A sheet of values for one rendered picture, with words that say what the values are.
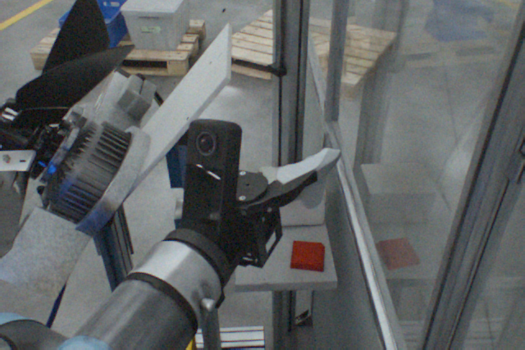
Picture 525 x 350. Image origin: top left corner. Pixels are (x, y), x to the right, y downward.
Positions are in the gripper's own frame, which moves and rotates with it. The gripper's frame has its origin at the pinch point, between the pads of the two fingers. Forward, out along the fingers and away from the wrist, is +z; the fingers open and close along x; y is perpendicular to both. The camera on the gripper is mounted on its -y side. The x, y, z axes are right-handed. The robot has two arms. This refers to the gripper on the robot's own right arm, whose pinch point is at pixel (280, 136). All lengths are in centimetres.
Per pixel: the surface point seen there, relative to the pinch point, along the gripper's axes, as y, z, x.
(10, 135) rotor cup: 15, 8, -65
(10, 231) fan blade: 21, -9, -48
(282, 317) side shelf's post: 92, 40, -29
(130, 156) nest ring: 24, 19, -47
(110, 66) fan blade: 3.0, 19.0, -44.6
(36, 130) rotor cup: 16, 12, -63
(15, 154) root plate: 18, 7, -64
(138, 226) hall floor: 128, 89, -137
